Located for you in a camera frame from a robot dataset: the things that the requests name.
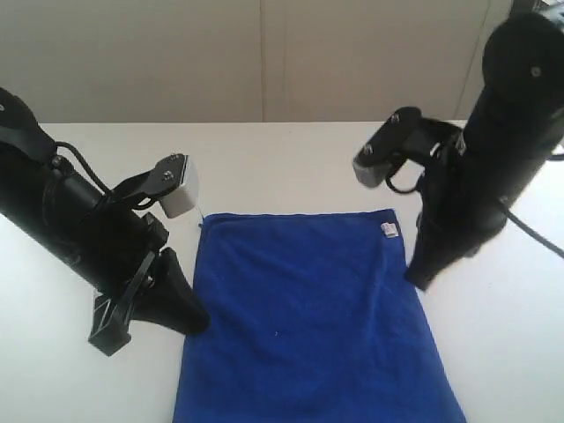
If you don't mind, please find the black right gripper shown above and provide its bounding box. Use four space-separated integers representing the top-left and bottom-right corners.
404 145 511 291

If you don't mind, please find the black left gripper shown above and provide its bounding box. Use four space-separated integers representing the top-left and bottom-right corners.
57 207 210 356

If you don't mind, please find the blue towel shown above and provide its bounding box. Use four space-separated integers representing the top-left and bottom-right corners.
173 209 465 422

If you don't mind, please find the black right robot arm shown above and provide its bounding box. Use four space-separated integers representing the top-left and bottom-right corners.
405 6 563 290

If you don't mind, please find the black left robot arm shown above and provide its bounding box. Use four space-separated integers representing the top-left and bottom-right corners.
1 91 211 355

